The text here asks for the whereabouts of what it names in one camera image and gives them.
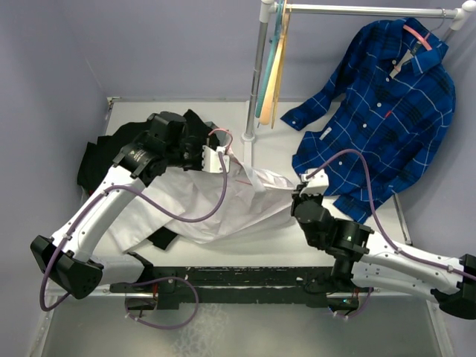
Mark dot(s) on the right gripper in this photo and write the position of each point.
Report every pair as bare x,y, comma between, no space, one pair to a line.
297,197

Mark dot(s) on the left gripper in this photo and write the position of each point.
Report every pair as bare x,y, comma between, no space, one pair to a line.
198,144

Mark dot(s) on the pink wire hanger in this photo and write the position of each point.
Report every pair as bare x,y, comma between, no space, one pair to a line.
238,169

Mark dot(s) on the white shirt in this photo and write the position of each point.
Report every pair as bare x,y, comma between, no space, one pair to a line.
225,206

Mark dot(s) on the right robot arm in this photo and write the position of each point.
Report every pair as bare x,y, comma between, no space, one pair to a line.
365,259

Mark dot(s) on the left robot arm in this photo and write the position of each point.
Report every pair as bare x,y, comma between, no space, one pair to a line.
66,257

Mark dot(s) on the grey shirt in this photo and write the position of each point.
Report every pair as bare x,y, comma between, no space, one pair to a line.
223,136

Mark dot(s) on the wooden hanger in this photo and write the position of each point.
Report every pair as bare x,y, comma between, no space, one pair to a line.
268,113

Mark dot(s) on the blue plaid shirt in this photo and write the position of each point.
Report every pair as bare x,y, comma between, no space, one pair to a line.
376,131

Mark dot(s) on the pink plastic hanger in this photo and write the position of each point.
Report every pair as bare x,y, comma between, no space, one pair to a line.
420,41

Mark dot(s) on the metal clothes rack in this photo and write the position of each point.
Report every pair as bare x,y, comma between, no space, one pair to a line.
458,16

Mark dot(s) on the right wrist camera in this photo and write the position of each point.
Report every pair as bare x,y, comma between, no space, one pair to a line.
315,179

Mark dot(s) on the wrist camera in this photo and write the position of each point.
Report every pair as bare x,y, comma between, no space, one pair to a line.
315,179
215,160

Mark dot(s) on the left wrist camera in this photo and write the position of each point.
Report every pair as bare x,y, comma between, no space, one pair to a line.
215,160

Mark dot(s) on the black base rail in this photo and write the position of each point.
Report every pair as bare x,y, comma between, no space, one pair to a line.
309,286

